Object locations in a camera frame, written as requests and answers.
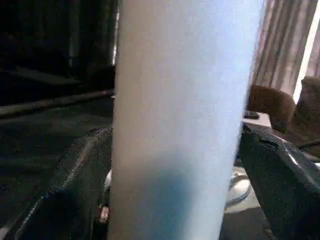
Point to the white plastic table leg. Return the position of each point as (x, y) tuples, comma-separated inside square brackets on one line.
[(180, 100)]

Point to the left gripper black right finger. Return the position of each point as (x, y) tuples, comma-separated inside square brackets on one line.
[(280, 180)]

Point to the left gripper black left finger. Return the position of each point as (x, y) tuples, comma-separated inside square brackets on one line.
[(70, 187)]

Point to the black mat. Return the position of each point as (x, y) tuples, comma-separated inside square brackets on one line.
[(37, 140)]

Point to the flat white board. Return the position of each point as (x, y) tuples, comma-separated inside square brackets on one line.
[(262, 121)]

